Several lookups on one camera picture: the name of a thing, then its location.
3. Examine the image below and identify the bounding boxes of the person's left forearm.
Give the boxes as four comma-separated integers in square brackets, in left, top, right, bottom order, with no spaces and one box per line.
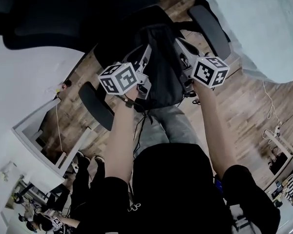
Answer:
[103,91,139,181]

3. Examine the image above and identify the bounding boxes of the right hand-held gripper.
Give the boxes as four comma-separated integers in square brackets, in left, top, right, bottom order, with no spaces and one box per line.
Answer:
[174,38,231,98]

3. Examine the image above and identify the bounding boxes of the small red yellow toy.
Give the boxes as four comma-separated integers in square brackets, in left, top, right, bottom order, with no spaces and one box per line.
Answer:
[55,80,73,94]

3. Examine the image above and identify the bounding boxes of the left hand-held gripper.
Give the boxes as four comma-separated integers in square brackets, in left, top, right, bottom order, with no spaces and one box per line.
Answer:
[97,44,153,100]

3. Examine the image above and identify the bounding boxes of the dark grey backpack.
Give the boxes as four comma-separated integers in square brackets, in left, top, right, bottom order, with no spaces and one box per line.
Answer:
[95,24,187,110]

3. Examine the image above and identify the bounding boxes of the round table with pale cloth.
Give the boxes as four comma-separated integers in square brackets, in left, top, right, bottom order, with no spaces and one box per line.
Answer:
[199,0,293,84]

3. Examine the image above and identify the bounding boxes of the person's grey trousers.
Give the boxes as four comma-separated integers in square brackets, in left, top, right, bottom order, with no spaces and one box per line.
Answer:
[138,104,204,156]

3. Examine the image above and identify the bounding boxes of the long white cable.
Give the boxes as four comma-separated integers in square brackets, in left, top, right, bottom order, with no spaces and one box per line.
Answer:
[261,79,283,128]

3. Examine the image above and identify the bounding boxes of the white open-frame desk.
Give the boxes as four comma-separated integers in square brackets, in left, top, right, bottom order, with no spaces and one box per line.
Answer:
[0,98,93,229]

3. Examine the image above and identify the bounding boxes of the white grey worn pouch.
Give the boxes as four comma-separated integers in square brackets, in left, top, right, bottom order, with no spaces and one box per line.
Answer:
[230,204,254,234]

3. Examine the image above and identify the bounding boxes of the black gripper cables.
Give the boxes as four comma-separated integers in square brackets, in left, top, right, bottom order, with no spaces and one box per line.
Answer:
[123,95,154,159]

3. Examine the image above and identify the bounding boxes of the white low table frame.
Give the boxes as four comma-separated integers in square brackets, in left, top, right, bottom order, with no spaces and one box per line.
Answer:
[262,128,293,191]

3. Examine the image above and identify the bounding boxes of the person's black shirt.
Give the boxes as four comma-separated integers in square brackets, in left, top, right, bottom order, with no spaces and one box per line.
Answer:
[70,144,282,234]

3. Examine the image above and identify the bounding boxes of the black mesh office chair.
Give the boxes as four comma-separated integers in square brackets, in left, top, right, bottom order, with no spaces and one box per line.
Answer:
[0,0,232,132]

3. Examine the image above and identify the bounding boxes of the thin white wall cable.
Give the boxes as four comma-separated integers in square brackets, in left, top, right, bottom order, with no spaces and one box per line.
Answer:
[54,93,64,153]

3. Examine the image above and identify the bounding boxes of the person's right forearm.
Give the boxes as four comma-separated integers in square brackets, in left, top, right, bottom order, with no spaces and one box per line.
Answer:
[193,82,238,178]

